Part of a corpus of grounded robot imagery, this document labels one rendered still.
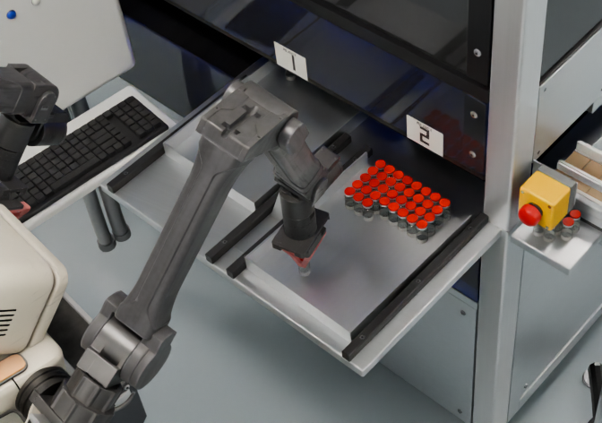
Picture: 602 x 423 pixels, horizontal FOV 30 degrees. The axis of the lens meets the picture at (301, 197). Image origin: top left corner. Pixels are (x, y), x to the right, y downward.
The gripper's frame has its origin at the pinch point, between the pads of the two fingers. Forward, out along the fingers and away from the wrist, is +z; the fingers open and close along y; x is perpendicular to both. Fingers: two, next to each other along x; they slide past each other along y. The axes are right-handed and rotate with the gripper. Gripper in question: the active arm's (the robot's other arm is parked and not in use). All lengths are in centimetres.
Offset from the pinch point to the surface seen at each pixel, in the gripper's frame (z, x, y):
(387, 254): 4.4, -11.7, 10.2
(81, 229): 95, 106, 42
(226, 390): 93, 38, 13
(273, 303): 4.7, 2.5, -8.2
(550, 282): 40, -35, 42
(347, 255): 4.4, -5.0, 6.8
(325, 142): 1.8, 10.5, 28.8
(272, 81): 5, 31, 43
